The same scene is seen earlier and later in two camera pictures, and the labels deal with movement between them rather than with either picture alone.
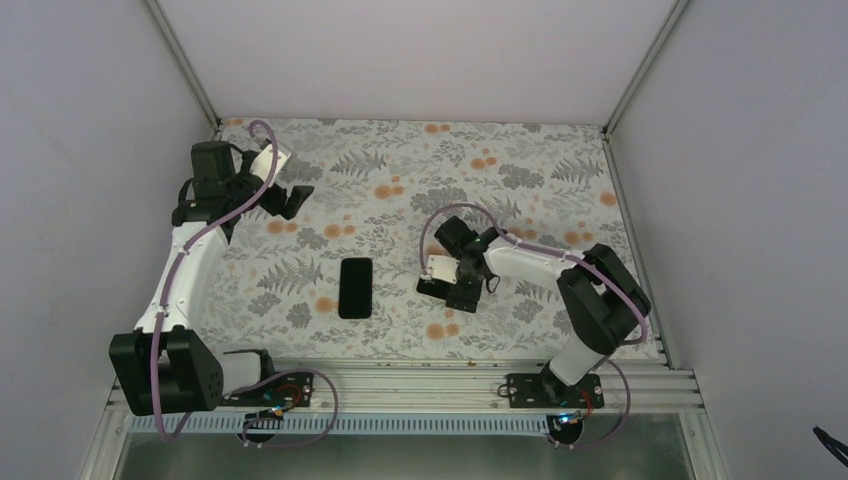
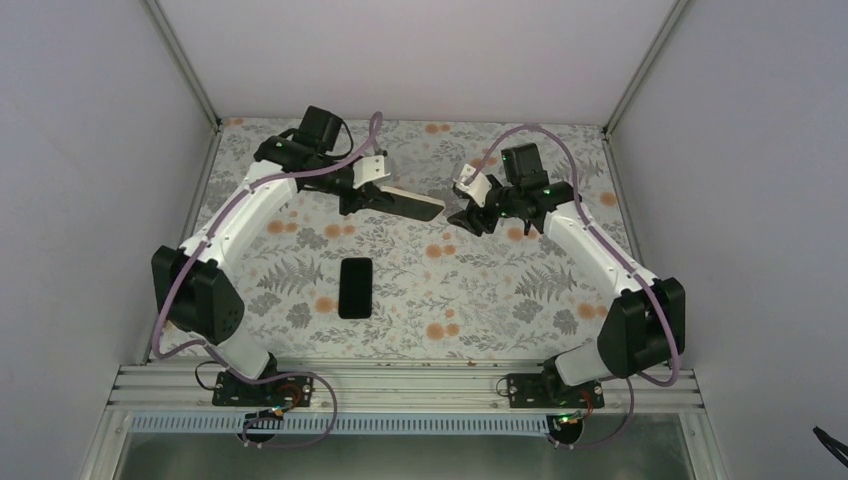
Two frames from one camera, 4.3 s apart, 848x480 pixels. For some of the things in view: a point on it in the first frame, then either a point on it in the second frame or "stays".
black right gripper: [471, 294] → [472, 221]
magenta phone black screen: [433, 287] → [413, 208]
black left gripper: [275, 207] → [364, 199]
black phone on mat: [355, 292] stays
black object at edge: [832, 444] stays
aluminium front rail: [459, 386] stays
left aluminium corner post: [184, 65] stays
